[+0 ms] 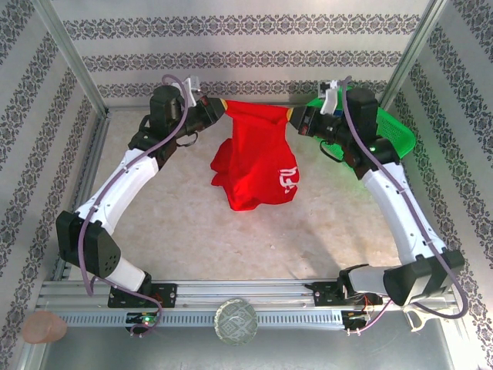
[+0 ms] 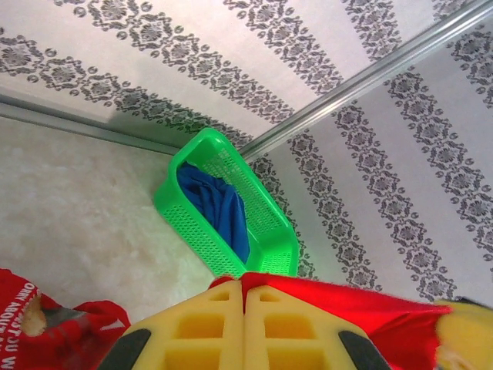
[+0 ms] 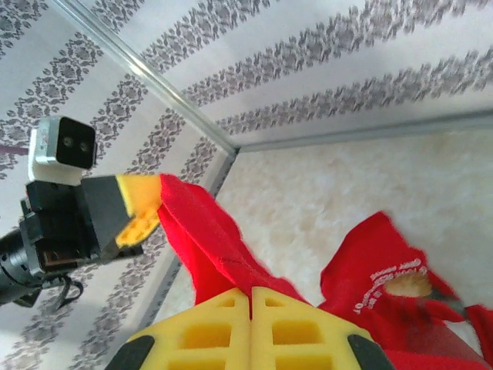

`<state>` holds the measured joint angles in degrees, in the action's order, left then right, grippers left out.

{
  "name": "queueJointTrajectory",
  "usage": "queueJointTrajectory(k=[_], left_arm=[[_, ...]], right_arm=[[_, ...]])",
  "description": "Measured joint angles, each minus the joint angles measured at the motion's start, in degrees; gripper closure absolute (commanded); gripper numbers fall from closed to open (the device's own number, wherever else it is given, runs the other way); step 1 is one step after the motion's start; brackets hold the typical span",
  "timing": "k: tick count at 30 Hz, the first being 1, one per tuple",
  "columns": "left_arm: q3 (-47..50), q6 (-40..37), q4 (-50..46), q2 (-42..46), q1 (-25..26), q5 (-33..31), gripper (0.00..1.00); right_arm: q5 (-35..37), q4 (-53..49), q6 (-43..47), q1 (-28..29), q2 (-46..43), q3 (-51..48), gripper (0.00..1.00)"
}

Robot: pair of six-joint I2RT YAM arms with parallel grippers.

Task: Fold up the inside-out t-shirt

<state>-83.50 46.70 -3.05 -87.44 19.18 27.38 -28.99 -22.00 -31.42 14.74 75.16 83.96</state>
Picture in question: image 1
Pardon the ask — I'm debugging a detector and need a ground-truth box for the aluminium frame post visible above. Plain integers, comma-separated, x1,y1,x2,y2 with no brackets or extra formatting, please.
32,0,111,116
379,0,454,115

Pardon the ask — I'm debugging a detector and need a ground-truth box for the red t-shirt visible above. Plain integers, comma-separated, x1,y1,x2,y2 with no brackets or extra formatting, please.
210,99,300,212

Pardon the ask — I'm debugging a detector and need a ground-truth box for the aluminium frame crossbar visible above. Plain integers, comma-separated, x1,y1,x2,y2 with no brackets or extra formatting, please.
103,100,382,113

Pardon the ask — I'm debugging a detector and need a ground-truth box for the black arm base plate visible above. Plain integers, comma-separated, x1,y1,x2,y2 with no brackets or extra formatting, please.
306,281,383,308
107,282,178,309

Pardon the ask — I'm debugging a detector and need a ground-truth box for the aluminium mounting rail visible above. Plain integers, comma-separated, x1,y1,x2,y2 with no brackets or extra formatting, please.
36,277,458,309

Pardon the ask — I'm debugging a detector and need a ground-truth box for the aluminium side rail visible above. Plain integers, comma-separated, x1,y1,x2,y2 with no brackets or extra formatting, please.
375,107,450,278
52,111,112,282

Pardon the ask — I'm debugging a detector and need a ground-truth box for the round patterned glass dish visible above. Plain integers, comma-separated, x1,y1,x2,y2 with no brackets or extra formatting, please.
214,297,258,347

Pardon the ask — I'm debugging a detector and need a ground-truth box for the white peeler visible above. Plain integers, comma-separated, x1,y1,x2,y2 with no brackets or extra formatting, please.
403,307,452,335

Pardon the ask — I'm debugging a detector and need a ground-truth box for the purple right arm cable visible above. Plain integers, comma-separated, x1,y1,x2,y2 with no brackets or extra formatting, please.
341,75,470,336

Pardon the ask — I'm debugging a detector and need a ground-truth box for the small circuit board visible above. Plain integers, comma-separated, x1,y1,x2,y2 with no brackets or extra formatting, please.
344,310,373,323
126,311,159,325

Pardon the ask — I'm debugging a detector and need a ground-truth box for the slotted grey cable duct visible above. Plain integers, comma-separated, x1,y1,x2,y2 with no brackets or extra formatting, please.
57,310,346,328

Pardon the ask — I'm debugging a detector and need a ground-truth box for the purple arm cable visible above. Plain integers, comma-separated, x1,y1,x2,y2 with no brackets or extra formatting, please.
341,75,470,336
79,74,193,338

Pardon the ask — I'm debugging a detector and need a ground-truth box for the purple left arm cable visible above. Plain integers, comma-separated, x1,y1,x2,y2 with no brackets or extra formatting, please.
79,74,193,338

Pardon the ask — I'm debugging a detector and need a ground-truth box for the green plastic basket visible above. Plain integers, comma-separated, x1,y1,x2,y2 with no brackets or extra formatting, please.
306,85,417,165

